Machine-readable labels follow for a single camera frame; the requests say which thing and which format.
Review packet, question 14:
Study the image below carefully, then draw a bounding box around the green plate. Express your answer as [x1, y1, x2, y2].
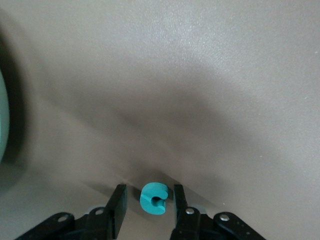
[0, 67, 11, 165]

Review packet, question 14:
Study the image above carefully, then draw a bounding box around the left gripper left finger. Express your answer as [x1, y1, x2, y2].
[82, 184, 128, 240]

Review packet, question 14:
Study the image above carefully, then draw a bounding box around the teal letter c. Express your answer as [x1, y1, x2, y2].
[139, 181, 168, 216]

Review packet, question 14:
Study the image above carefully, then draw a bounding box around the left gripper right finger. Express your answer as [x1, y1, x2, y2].
[169, 184, 201, 240]

